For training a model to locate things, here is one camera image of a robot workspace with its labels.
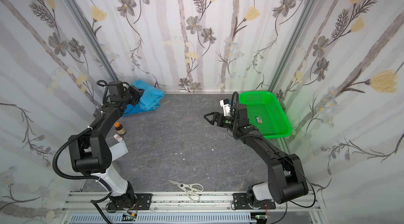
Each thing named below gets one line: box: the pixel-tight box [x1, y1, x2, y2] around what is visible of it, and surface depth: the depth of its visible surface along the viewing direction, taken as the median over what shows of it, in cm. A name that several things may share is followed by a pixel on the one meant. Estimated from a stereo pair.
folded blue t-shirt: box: [122, 98, 162, 117], surface depth 87 cm
